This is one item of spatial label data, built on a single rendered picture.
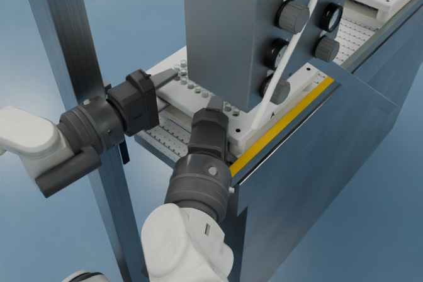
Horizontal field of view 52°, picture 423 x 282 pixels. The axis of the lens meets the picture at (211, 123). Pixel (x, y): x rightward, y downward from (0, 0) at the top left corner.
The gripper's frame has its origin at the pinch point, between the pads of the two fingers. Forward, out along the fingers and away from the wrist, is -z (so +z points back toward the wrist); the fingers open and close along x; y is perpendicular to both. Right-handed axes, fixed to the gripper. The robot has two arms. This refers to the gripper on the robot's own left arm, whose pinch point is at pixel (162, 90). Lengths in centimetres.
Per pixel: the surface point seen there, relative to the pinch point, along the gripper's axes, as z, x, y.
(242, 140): -2.9, 0.4, 17.8
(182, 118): -1.0, 4.6, 4.0
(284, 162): -15.2, 15.8, 18.2
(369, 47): -44.6, 4.1, 14.1
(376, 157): -106, 100, 4
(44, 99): -10, 100, -130
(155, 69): -2.5, 0.1, -5.7
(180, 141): 1.5, 7.2, 6.6
